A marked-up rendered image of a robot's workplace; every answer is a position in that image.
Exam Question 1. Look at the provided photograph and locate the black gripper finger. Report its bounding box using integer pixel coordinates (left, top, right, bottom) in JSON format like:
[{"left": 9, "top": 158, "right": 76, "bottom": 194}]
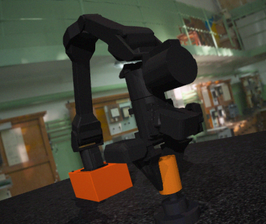
[
  {"left": 132, "top": 153, "right": 163, "bottom": 191},
  {"left": 160, "top": 138, "right": 192, "bottom": 179}
]

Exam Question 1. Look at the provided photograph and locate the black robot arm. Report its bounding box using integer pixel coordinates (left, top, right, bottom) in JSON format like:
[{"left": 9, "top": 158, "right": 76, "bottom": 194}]
[{"left": 63, "top": 14, "right": 204, "bottom": 172}]

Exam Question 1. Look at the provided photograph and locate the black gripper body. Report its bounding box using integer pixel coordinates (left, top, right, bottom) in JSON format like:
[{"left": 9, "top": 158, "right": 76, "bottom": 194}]
[{"left": 103, "top": 94, "right": 184, "bottom": 164}]

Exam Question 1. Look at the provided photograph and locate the orange cylinder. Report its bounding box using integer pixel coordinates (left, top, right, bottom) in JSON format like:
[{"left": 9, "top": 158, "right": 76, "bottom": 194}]
[{"left": 158, "top": 155, "right": 182, "bottom": 194}]

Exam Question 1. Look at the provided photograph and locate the dark stepped round pedestal with shaft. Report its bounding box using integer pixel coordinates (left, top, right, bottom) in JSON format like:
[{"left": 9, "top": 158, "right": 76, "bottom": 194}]
[{"left": 153, "top": 193, "right": 201, "bottom": 224}]

